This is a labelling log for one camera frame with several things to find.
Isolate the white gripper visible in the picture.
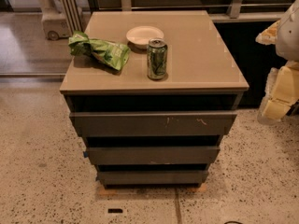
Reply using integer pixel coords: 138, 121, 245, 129
255, 21, 299, 120

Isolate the grey top drawer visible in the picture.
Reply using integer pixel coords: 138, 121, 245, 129
70, 111, 236, 137

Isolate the grey drawer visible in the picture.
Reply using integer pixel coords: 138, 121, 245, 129
70, 111, 236, 137
86, 147, 220, 165
97, 170, 208, 186

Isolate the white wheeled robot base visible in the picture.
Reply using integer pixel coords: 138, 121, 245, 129
38, 0, 83, 40

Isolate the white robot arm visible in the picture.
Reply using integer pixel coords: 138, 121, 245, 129
256, 0, 299, 125

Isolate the grey middle drawer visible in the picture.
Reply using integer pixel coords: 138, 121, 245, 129
86, 147, 220, 165

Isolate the grey bottom drawer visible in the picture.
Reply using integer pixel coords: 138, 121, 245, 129
97, 170, 208, 186

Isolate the grey drawer cabinet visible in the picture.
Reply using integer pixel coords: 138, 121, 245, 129
59, 10, 250, 189

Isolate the green soda can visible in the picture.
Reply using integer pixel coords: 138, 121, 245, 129
147, 38, 168, 80

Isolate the white paper bowl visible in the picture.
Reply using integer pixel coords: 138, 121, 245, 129
126, 26, 164, 49

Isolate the green chip bag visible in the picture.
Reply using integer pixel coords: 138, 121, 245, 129
68, 31, 131, 71

